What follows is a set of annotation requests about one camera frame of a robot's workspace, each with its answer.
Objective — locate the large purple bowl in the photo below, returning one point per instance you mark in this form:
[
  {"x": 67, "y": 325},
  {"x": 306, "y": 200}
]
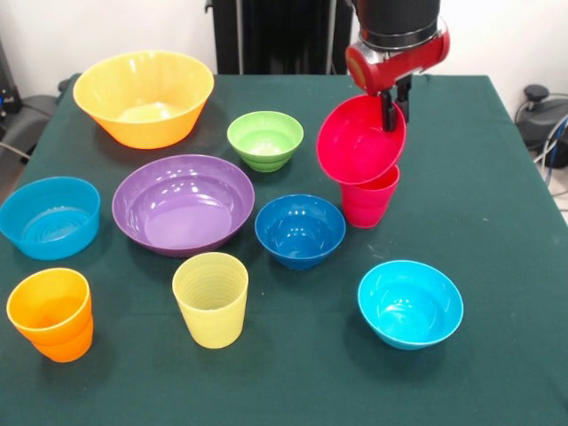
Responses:
[{"x": 182, "y": 213}]

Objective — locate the large orange bowl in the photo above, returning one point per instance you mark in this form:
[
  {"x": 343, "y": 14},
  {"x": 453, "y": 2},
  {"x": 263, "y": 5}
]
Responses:
[{"x": 133, "y": 89}]

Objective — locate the yellow-green cup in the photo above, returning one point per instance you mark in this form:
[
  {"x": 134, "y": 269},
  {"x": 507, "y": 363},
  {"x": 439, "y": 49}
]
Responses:
[{"x": 210, "y": 319}]

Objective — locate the blue ribbed bowl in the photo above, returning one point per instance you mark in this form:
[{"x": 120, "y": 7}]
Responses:
[{"x": 49, "y": 231}]

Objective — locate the red-pink cup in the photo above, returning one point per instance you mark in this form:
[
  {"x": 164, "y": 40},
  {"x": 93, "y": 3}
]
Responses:
[{"x": 368, "y": 204}]

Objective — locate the black device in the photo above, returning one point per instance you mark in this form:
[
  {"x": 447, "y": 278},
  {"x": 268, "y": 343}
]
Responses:
[{"x": 9, "y": 97}]

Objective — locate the cyan bowl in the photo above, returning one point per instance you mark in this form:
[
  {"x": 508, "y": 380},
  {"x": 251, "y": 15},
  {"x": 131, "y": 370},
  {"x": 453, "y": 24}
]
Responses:
[{"x": 408, "y": 310}]

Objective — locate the grey pedestal foot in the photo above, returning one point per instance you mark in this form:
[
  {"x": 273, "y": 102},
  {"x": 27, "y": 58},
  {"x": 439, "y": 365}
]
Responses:
[
  {"x": 31, "y": 115},
  {"x": 546, "y": 115}
]

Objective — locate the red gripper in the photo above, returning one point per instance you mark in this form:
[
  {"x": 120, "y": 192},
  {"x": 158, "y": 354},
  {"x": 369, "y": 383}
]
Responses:
[{"x": 377, "y": 73}]

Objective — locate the dark blue bowl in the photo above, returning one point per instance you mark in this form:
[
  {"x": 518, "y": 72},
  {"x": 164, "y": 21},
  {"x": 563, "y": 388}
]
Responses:
[{"x": 299, "y": 235}]

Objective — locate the green bowl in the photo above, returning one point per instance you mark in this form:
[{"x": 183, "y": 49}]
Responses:
[{"x": 265, "y": 142}]

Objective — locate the red-pink bowl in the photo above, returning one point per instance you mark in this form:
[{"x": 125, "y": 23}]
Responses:
[{"x": 355, "y": 151}]

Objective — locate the orange cup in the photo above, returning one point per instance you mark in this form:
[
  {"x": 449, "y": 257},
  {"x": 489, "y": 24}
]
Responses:
[{"x": 53, "y": 337}]

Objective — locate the dark green tablecloth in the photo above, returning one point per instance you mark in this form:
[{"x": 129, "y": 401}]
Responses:
[{"x": 310, "y": 390}]

